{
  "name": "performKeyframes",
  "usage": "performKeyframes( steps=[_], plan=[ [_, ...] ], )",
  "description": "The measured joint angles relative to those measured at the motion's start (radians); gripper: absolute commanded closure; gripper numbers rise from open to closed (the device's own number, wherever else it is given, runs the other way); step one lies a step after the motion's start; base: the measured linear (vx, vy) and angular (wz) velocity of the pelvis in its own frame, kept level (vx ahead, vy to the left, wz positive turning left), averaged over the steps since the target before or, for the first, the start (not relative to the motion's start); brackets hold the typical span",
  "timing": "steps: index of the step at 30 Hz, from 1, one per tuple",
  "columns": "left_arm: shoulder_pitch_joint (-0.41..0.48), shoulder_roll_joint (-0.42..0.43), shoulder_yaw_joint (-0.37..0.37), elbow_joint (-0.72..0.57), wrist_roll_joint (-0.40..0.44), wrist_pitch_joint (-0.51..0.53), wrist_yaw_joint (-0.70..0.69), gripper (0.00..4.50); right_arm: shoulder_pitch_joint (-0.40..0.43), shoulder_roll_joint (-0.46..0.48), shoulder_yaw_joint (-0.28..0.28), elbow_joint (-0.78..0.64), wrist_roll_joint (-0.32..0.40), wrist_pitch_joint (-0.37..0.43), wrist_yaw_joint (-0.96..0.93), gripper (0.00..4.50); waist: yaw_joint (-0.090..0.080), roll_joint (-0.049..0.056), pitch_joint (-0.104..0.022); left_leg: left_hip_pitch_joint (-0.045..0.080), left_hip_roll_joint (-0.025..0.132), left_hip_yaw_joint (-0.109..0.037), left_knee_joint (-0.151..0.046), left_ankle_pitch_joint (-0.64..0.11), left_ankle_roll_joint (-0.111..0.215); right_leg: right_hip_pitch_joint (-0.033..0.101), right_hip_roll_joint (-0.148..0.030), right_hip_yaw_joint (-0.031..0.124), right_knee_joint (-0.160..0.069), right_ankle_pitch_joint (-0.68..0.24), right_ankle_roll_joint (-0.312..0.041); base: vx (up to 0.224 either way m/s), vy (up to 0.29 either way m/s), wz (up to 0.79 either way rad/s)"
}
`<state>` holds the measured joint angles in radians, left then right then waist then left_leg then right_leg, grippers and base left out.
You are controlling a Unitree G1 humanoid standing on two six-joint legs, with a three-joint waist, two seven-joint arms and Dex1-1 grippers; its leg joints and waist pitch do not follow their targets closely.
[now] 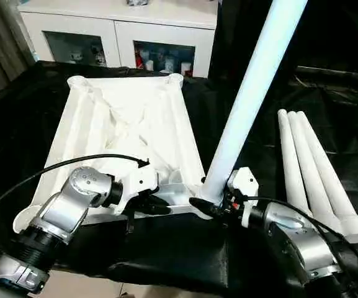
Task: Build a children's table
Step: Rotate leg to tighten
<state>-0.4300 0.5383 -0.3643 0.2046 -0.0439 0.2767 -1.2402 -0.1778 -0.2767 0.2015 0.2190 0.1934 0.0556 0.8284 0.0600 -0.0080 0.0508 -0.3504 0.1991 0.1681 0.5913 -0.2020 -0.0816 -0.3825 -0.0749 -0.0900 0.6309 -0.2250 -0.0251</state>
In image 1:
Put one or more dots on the black mat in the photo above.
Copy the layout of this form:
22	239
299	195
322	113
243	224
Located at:
172	248

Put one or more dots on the white cabinet with glass doors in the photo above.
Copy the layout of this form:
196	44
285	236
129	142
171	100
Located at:
113	25

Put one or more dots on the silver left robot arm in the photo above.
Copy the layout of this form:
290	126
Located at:
60	211

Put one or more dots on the white plastic table leg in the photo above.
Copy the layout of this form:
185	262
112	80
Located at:
259	77
290	155
312	167
333	180

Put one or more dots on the grey curtain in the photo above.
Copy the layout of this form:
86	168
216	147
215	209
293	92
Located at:
2	40

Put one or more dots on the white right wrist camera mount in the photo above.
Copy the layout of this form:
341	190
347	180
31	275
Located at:
247	181

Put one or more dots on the long black bar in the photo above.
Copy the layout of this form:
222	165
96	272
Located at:
337	74

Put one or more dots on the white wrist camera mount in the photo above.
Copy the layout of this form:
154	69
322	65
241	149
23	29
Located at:
141	180
247	181

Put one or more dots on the dark patterned small object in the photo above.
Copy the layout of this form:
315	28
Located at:
140	2

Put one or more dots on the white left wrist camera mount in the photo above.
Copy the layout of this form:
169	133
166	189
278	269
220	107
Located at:
141	180

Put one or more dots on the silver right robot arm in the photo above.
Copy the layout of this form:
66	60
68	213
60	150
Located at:
306	245

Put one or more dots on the white plastic table top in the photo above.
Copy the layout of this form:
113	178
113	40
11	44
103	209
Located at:
119	108

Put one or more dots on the small red item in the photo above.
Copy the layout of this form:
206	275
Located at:
139	60

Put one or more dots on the small white jar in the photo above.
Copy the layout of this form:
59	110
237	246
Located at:
186	69

